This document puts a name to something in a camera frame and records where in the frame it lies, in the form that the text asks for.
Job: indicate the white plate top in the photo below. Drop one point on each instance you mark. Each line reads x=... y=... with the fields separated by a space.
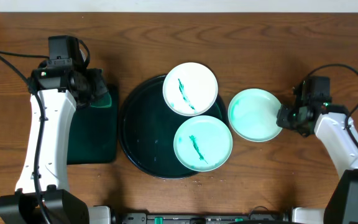
x=190 y=89

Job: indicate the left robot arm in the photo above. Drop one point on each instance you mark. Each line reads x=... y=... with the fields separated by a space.
x=42 y=193

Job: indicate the round black tray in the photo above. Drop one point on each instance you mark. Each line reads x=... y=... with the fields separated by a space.
x=147 y=128

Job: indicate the mint plate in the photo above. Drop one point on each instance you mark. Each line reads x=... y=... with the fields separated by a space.
x=203 y=143
x=252 y=114

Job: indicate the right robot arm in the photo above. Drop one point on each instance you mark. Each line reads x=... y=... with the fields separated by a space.
x=332 y=125

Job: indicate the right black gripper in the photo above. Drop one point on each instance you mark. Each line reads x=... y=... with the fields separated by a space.
x=281 y=120

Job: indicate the mint plate bottom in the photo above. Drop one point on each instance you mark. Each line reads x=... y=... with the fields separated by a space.
x=203 y=143

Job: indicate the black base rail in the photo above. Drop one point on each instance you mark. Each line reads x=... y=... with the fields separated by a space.
x=255 y=217

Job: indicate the green sponge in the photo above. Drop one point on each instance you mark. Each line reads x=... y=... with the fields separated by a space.
x=104 y=102

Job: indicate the rectangular black tray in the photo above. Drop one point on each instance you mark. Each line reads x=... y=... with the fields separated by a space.
x=93 y=133

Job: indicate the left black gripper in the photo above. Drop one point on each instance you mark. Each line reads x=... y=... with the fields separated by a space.
x=96 y=86

